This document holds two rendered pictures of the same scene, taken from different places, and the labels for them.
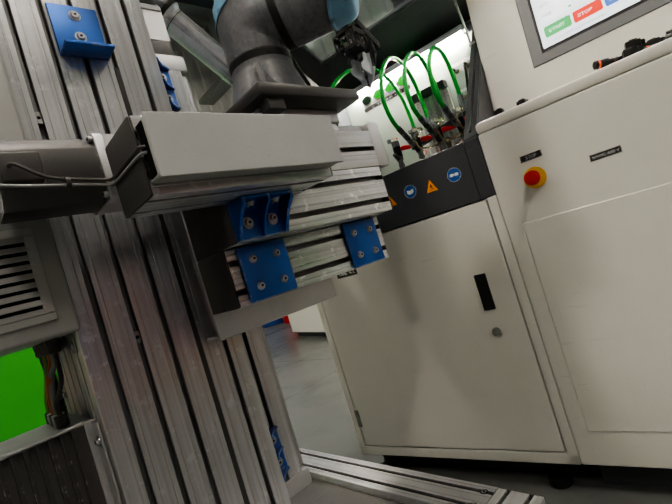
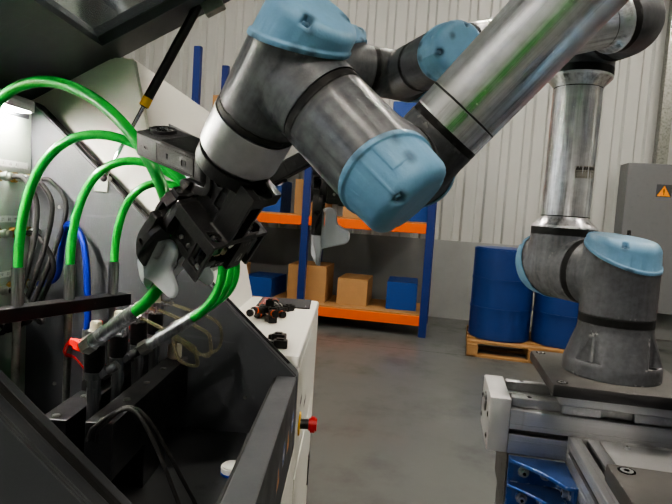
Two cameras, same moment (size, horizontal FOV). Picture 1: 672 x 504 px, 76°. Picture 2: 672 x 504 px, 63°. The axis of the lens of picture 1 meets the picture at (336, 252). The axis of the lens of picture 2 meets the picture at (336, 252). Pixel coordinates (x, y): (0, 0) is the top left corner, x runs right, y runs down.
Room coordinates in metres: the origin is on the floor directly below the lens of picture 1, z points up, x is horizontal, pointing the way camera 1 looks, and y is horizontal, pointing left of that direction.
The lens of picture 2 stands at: (1.70, 0.49, 1.28)
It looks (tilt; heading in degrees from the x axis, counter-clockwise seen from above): 4 degrees down; 234
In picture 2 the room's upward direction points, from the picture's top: 4 degrees clockwise
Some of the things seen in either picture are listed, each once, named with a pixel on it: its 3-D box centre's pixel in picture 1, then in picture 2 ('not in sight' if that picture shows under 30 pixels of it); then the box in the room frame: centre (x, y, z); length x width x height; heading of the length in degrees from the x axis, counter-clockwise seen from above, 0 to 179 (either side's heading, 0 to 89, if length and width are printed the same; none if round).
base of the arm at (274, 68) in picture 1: (268, 89); (613, 343); (0.79, 0.03, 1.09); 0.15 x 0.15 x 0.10
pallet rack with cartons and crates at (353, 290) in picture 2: not in sight; (315, 190); (-1.87, -4.89, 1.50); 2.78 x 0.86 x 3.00; 133
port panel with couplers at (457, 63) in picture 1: (473, 89); (15, 229); (1.58, -0.67, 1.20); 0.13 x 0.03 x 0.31; 53
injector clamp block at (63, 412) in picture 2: not in sight; (125, 425); (1.45, -0.41, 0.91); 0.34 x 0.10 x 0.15; 53
